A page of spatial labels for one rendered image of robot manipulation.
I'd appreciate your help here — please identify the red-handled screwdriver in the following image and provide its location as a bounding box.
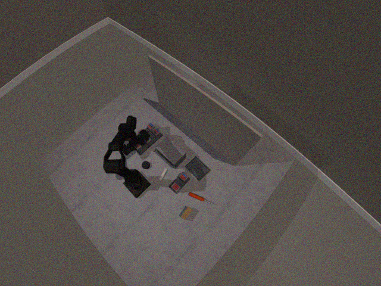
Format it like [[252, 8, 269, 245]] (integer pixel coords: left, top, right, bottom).
[[189, 192, 213, 204]]

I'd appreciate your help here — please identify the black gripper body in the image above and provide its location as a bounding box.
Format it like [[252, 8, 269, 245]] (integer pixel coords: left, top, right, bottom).
[[122, 129, 150, 156]]

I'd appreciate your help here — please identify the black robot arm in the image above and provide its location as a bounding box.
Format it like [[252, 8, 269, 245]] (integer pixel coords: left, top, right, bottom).
[[103, 116, 144, 191]]

